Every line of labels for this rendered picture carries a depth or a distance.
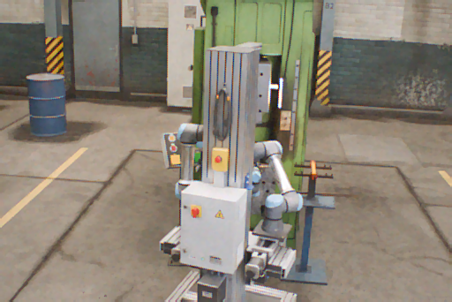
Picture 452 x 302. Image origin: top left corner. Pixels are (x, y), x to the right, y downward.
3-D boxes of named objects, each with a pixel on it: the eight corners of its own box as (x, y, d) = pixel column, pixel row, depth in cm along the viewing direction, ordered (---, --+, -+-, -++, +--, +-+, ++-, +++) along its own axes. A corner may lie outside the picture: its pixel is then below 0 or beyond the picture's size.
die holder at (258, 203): (273, 215, 467) (276, 166, 453) (229, 213, 466) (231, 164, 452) (267, 190, 520) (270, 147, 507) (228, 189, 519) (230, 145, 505)
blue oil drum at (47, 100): (59, 137, 816) (56, 80, 789) (23, 135, 820) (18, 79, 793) (72, 127, 872) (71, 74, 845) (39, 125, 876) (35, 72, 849)
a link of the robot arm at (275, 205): (260, 213, 361) (262, 194, 356) (277, 209, 367) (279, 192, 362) (270, 220, 351) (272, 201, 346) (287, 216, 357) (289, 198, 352)
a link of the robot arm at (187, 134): (193, 204, 368) (198, 125, 357) (173, 201, 371) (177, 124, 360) (199, 199, 380) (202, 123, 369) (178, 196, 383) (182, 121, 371)
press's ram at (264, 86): (278, 113, 445) (282, 64, 433) (232, 111, 444) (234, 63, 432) (273, 101, 485) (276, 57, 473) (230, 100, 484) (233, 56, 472)
